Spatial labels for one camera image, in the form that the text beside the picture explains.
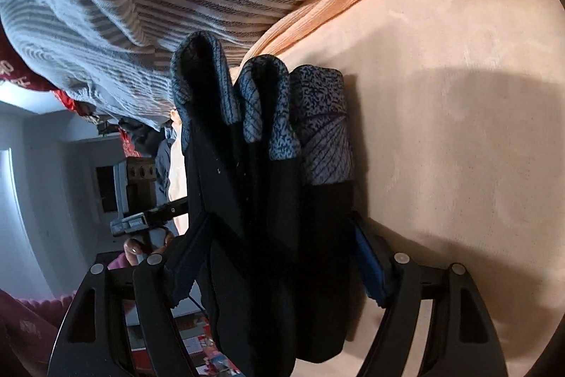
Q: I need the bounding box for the black pants grey waistband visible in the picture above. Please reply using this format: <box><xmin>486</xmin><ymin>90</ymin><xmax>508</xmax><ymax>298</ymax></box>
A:
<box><xmin>168</xmin><ymin>31</ymin><xmax>355</xmax><ymax>376</ymax></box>

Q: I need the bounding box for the maroon left sleeve forearm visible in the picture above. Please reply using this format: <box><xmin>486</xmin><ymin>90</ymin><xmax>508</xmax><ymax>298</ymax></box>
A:
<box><xmin>0</xmin><ymin>252</ymin><xmax>138</xmax><ymax>377</ymax></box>

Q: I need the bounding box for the person's left hand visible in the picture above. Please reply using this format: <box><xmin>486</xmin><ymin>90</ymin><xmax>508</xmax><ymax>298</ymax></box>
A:
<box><xmin>124</xmin><ymin>231</ymin><xmax>175</xmax><ymax>266</ymax></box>

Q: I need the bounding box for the wooden bedside furniture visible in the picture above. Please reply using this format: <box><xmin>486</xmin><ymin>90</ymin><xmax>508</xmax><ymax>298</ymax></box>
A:
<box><xmin>125</xmin><ymin>157</ymin><xmax>157</xmax><ymax>214</ymax></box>

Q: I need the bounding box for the red embroidered cloth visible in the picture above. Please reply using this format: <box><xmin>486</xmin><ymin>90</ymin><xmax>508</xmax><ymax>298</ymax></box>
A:
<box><xmin>1</xmin><ymin>28</ymin><xmax>143</xmax><ymax>158</ymax></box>

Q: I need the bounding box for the peach bed sheet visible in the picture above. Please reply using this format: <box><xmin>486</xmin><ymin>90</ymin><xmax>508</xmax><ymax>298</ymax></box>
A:
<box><xmin>249</xmin><ymin>0</ymin><xmax>564</xmax><ymax>376</ymax></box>

